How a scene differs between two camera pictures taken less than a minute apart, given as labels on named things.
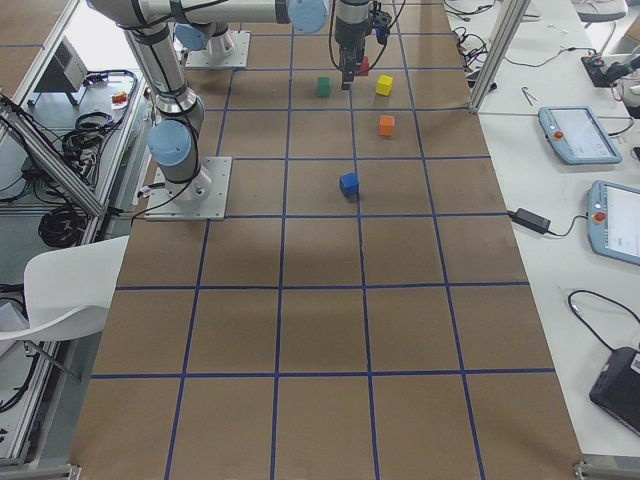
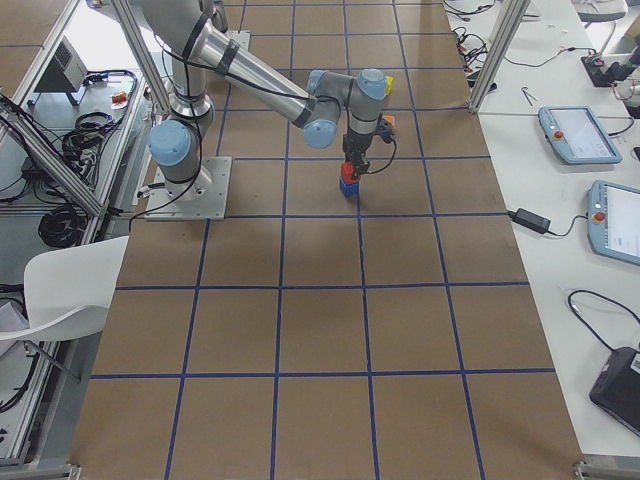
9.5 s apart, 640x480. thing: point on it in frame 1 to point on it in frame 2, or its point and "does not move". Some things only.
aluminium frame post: [510, 18] does not move
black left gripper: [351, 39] to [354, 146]
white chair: [67, 291] does not move
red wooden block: [364, 68] to [346, 171]
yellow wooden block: [384, 85] does not move
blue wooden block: [350, 186] does not move
